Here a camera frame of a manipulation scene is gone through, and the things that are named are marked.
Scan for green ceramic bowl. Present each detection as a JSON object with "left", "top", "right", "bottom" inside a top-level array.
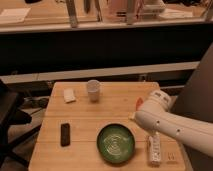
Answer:
[{"left": 96, "top": 123, "right": 135, "bottom": 164}]

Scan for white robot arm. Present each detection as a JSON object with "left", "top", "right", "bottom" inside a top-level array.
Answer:
[{"left": 132, "top": 90, "right": 213, "bottom": 157}]

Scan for orange carrot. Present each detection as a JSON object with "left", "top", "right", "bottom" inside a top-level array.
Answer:
[{"left": 135, "top": 97, "right": 143, "bottom": 111}]

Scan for white sponge block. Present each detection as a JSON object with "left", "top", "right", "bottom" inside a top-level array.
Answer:
[{"left": 63, "top": 89, "right": 76, "bottom": 103}]

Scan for black office chair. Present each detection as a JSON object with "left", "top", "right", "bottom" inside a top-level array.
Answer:
[{"left": 0, "top": 79, "right": 41, "bottom": 168}]

